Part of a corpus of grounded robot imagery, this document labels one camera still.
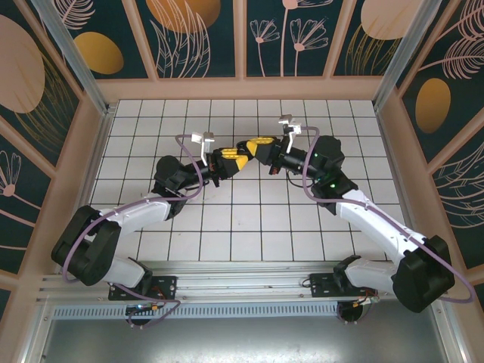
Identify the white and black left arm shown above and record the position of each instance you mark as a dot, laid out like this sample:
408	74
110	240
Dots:
140	217

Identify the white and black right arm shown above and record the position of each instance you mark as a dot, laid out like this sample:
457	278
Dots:
378	223

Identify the grey metal sheet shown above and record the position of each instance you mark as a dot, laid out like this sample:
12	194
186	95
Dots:
242	340

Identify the aluminium side rail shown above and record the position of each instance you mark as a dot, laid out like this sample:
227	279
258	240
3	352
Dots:
94	177
391	159

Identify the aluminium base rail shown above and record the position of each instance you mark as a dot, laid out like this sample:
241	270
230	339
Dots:
242	280

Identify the aluminium extrusion post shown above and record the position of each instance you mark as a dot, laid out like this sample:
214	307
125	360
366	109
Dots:
81	68
397	56

